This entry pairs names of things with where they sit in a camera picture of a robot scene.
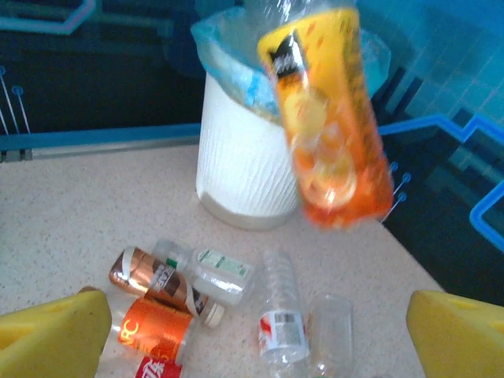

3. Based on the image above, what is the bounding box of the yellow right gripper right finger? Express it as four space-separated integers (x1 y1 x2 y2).
406 290 504 378

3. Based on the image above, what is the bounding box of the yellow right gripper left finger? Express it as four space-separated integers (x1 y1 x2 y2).
0 289 113 378

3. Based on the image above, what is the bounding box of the red label cola bottle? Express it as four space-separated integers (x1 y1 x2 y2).
133 355 184 378

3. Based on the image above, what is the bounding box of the clear unlabelled plastic bottle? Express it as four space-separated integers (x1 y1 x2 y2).
306 294 354 378

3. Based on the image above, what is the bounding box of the orange juice label bottle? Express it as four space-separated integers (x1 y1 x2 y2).
243 0 396 232

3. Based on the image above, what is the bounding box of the white ribbed waste bin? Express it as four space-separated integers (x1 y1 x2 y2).
195 72 300 232

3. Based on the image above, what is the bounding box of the blue plastic bin liner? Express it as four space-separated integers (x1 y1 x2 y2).
191 6 393 119

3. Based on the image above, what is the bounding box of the orange label clear bottle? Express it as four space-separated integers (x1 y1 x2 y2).
78 286 198 365

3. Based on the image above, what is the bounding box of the copper brown label bottle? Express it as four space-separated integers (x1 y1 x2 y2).
109 246 226 328

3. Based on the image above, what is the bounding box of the red white label clear bottle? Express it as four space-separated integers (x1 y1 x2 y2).
258 247 312 369

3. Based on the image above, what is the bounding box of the green white label clear bottle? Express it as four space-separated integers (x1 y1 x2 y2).
151 238 256 307

